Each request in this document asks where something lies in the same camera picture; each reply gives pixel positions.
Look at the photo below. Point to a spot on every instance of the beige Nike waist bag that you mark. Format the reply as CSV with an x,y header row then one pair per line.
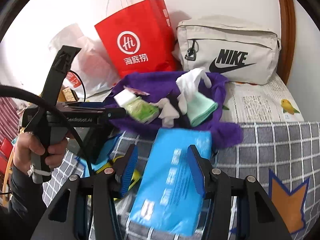
x,y
240,50

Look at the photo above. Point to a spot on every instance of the mint green cloth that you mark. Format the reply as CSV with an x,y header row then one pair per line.
x,y
199,108

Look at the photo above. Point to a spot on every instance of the person's left hand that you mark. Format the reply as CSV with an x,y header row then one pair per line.
x,y
27,143

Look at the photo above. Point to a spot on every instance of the blue tissue pack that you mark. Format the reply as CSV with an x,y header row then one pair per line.
x,y
167,199

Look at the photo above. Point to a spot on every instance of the newspaper print fruit cover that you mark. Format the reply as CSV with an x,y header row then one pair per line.
x,y
271,102

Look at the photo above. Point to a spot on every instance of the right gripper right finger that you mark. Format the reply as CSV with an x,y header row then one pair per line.
x,y
256,216

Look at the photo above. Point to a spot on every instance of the red paper shopping bag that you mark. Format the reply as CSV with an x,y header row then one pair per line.
x,y
139,38

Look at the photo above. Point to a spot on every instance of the white Miniso plastic bag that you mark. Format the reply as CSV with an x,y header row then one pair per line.
x,y
91,72

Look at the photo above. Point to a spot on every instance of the grey checked bedsheet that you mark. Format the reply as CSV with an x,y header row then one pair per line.
x,y
282,156

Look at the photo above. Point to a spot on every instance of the purple fleece towel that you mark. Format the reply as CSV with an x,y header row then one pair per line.
x,y
159,89

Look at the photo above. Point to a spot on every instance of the brown cardboard box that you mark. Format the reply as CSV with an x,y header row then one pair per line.
x,y
67,95

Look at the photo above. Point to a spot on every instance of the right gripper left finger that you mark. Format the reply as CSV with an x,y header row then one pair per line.
x,y
82,203

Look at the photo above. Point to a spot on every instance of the white cotton glove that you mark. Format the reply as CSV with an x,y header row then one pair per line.
x,y
188,85

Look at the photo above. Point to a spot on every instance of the black sleeve forearm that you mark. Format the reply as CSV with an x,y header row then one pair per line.
x,y
25,209

